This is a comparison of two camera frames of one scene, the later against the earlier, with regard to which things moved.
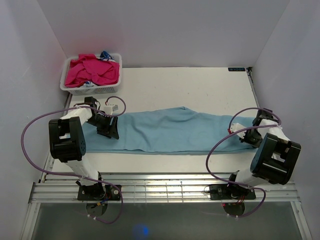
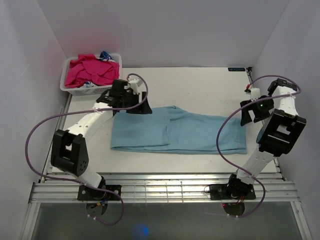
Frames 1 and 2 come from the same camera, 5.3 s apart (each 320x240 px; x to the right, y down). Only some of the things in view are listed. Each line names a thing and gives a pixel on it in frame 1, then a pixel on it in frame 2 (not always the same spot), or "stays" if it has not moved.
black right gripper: x=255 y=145 to x=245 y=117
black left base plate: x=99 y=192 stays
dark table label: x=236 y=69 stays
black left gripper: x=113 y=127 to x=144 y=108
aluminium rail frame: x=166 y=189 stays
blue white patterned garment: x=105 y=56 stays
